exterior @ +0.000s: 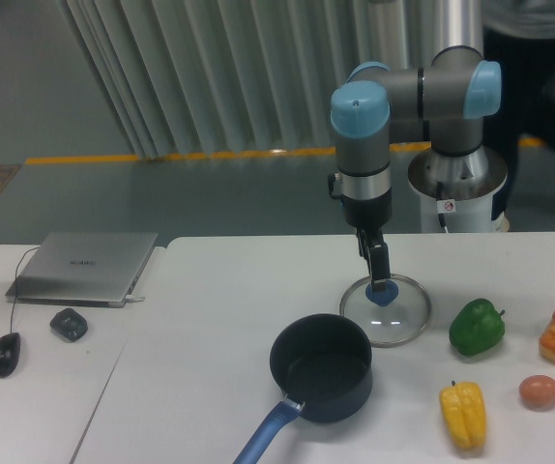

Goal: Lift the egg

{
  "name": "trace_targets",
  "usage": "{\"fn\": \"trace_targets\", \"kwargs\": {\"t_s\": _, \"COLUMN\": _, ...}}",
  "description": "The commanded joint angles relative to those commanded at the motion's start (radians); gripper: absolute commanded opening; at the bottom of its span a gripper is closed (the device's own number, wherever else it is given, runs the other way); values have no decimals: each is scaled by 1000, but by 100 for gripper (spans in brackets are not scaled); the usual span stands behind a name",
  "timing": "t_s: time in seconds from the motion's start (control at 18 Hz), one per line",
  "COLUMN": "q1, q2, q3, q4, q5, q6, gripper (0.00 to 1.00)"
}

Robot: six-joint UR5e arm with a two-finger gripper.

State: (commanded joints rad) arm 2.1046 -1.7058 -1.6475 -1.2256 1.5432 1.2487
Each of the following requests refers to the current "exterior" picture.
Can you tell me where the silver laptop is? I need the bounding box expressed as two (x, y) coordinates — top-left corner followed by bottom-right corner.
(6, 232), (158, 307)

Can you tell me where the dark blue saucepan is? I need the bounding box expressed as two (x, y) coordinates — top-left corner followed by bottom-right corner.
(234, 313), (373, 463)

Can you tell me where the brown egg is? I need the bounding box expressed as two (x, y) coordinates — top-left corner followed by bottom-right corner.
(518, 375), (555, 409)

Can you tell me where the black computer mouse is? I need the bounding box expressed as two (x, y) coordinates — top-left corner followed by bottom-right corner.
(0, 332), (21, 378)

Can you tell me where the black cable on pedestal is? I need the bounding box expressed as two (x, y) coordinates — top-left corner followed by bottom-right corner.
(434, 180), (450, 234)

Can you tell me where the white corrugated curtain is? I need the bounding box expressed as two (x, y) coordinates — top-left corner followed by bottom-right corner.
(59, 1), (438, 159)

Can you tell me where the person in dark clothes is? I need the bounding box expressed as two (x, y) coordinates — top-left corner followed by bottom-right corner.
(482, 1), (555, 222)

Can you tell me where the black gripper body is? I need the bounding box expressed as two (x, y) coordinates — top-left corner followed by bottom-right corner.
(341, 190), (393, 231)

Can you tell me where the small dark green case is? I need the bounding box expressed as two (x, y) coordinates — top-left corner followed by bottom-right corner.
(49, 307), (88, 342)

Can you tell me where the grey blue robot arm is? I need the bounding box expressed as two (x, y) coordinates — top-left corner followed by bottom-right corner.
(328, 1), (507, 292)

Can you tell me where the yellow bell pepper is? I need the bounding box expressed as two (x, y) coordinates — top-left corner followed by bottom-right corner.
(439, 381), (487, 450)

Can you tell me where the glass pot lid blue knob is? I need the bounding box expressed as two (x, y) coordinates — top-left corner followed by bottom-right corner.
(339, 274), (432, 349)

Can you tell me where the green bell pepper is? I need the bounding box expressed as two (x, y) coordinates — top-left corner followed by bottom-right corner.
(449, 298), (506, 357)

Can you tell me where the black mouse cable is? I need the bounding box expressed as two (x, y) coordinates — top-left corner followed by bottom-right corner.
(0, 242), (42, 335)

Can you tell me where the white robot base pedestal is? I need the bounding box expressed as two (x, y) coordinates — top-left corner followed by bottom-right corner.
(408, 146), (507, 233)

